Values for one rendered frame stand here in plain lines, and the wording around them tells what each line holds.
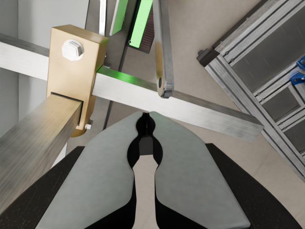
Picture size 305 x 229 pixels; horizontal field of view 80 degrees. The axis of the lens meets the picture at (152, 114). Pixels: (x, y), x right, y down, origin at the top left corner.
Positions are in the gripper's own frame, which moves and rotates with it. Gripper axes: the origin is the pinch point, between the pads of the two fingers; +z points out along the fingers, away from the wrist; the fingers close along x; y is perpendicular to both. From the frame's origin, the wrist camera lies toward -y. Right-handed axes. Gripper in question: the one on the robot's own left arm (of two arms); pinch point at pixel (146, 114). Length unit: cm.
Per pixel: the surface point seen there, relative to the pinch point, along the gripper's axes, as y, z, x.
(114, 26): -4.4, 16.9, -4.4
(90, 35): -3.7, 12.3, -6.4
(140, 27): -3.6, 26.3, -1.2
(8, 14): -5.9, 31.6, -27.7
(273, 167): 105, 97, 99
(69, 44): -3.3, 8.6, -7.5
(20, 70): -0.2, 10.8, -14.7
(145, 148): 73, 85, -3
